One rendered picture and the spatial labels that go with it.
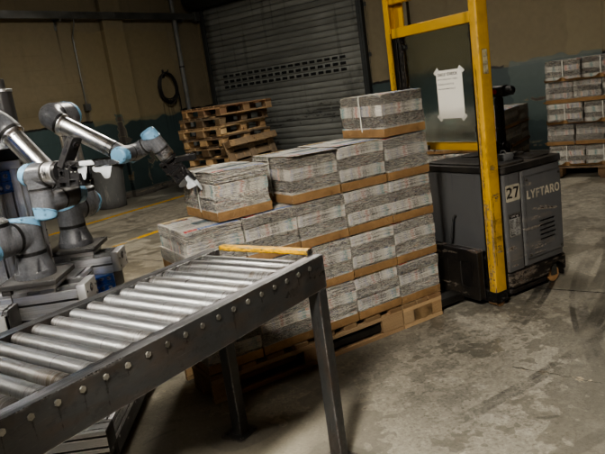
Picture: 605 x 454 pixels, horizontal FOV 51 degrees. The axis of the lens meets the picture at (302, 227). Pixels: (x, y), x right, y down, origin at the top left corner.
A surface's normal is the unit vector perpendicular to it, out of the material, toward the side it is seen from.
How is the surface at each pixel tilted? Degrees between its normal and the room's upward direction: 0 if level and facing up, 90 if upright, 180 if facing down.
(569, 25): 90
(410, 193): 90
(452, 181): 90
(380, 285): 90
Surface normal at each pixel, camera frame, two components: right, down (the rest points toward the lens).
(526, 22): -0.57, 0.25
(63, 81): 0.80, 0.02
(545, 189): 0.52, 0.11
